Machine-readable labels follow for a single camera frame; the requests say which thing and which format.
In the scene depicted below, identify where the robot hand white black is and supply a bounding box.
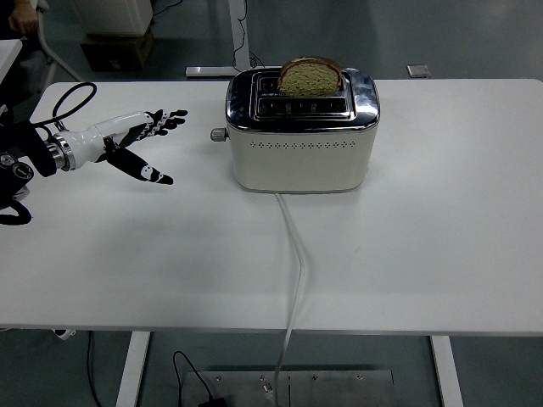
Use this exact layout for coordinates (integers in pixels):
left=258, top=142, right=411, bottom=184
left=63, top=109, right=188, bottom=187

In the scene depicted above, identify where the cream toaster with chrome top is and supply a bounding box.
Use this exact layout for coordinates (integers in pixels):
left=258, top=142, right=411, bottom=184
left=210, top=67, right=381, bottom=195

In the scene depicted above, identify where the person's leg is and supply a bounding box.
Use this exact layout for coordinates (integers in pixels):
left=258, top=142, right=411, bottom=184
left=19, top=48, right=57, bottom=95

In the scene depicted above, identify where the brown cardboard box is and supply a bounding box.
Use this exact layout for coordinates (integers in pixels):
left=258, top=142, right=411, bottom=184
left=79, top=28, right=154, bottom=73

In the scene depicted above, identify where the white side table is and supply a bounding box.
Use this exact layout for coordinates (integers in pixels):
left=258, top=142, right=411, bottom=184
left=0, top=39, right=23, bottom=84

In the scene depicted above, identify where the white cabinet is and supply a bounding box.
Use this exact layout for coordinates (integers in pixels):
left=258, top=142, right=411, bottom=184
left=70, top=0, right=154, bottom=37

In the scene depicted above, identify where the person's hand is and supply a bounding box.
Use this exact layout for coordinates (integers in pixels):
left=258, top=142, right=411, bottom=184
left=8, top=0, right=40, bottom=36

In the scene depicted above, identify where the white desk leg with foot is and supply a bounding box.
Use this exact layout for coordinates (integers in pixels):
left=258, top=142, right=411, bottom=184
left=185, top=0, right=264, bottom=80

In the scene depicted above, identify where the brown bread slice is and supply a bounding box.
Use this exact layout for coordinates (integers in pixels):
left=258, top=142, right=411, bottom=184
left=277, top=56, right=343, bottom=98

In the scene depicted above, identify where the white table leg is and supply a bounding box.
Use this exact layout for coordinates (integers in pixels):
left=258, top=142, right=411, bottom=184
left=115, top=331, right=152, bottom=407
left=428, top=335, right=466, bottom=407

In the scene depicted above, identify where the grey metal plate with screws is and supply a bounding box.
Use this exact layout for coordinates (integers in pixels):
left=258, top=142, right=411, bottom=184
left=186, top=369, right=395, bottom=407

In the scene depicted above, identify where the white tube chair frame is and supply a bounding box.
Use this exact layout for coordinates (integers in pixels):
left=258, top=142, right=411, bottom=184
left=36, top=0, right=86, bottom=82

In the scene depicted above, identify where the thin black hanging cable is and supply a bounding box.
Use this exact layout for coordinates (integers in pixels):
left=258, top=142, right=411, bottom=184
left=87, top=331, right=103, bottom=407

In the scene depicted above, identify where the white power cord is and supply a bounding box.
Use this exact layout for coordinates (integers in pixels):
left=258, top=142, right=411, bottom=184
left=261, top=192, right=307, bottom=407

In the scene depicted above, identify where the black cable with adapter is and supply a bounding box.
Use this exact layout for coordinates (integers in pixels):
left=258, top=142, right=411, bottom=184
left=171, top=350, right=228, bottom=407

